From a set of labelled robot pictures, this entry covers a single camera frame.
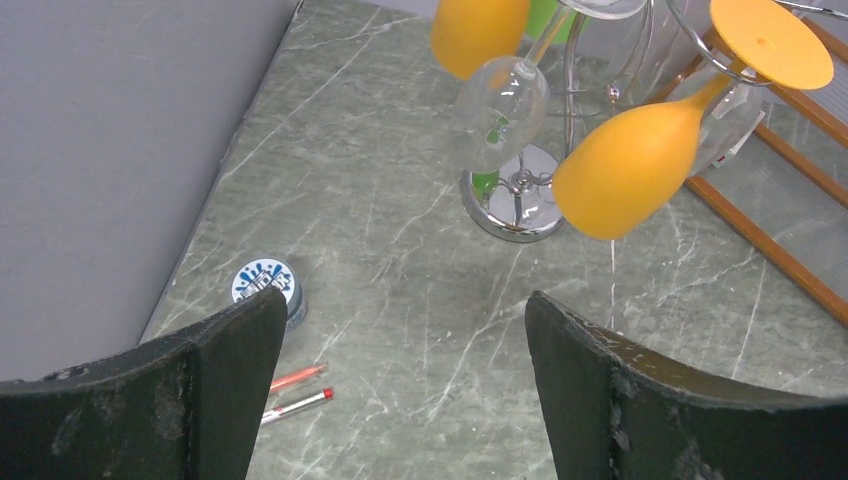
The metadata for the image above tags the white pen red cap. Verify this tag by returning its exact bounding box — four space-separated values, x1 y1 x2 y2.
260 388 335 426

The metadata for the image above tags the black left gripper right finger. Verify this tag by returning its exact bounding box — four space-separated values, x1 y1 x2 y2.
525 291 847 479

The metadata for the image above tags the orange wooden shelf rack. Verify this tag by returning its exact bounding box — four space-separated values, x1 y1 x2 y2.
686 20 847 324

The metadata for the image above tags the green plastic goblet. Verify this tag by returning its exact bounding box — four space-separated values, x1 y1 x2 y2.
525 0 576 45

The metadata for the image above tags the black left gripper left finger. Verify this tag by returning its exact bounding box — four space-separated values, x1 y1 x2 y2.
1 287 287 479

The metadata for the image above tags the chrome wine glass rack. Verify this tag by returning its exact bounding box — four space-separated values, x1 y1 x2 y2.
458 0 848 245

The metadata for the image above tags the clear wine glass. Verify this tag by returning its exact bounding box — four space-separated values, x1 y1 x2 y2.
449 1 648 174
688 83 765 177

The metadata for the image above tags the orange plastic goblet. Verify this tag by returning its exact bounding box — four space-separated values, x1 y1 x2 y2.
551 0 834 240
430 0 530 81

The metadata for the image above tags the small blue white jar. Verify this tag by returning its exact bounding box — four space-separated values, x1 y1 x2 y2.
230 257 309 333

